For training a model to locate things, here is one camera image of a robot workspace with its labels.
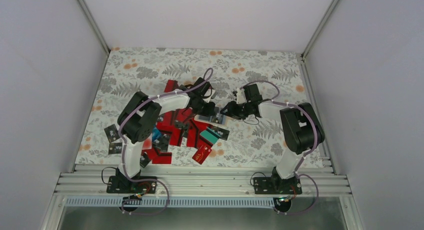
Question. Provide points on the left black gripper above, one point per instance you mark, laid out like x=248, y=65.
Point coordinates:
x=209, y=111

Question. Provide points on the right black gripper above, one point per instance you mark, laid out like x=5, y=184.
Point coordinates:
x=232, y=111

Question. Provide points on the beige leather card holder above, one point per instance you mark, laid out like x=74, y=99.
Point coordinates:
x=216, y=119

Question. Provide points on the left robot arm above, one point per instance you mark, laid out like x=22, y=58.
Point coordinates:
x=139, y=117

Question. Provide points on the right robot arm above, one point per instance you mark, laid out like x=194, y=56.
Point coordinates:
x=300, y=126

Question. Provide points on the red card top left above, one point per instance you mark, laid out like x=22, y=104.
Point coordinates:
x=171, y=85

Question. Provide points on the black vip card upper right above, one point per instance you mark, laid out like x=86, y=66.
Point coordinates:
x=224, y=133

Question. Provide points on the black vip card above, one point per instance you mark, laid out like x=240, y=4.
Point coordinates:
x=115, y=148
x=111, y=133
x=224, y=133

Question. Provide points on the teal card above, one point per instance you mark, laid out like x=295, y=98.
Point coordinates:
x=210, y=136

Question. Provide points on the blue card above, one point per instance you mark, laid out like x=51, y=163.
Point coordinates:
x=156, y=134

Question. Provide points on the red card bottom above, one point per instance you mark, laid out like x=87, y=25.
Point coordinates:
x=162, y=160

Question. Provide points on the black vip card far left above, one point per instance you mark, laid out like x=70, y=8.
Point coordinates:
x=111, y=133

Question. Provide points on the black vip card left lower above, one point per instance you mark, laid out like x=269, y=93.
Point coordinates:
x=115, y=148

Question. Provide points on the floral table mat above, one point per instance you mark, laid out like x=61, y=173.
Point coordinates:
x=253, y=142

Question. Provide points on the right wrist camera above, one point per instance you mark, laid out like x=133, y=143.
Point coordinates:
x=239, y=96

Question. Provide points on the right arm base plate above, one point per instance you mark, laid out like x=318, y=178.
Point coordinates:
x=268, y=186

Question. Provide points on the aluminium rail frame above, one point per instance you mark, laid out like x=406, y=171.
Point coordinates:
x=187, y=186

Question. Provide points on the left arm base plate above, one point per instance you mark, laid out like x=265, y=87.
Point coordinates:
x=147, y=185

